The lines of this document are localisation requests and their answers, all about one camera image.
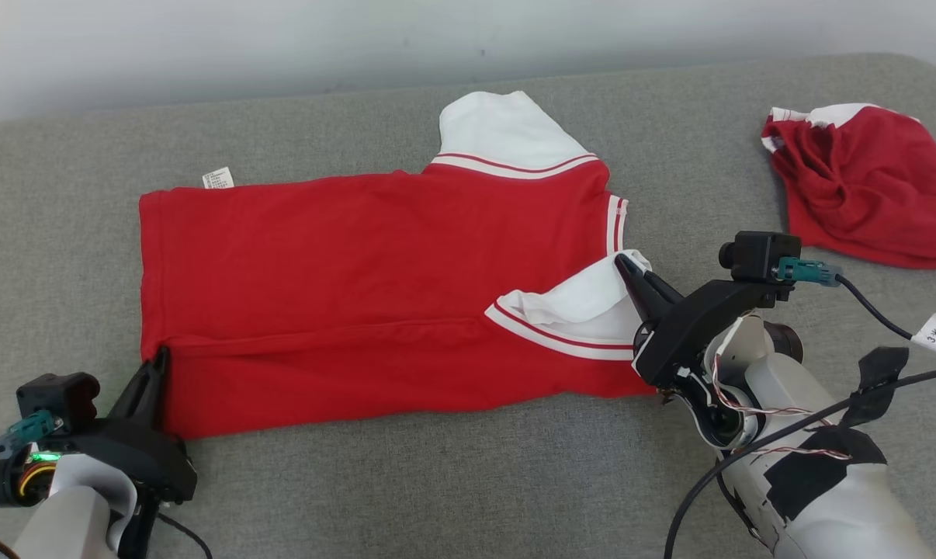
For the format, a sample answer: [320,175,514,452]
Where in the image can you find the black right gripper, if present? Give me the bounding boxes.
[614,252,795,387]

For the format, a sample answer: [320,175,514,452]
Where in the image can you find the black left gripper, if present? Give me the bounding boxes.
[43,347,199,503]

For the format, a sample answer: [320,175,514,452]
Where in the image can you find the red shirt with white sleeves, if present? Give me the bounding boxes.
[138,91,657,440]

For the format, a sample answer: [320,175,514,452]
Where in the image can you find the red shorts with white stripe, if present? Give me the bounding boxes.
[761,103,936,271]

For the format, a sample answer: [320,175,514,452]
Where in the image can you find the red and white twisted wires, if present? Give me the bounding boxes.
[711,353,854,460]

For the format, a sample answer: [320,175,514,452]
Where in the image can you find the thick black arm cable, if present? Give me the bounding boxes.
[663,361,936,559]

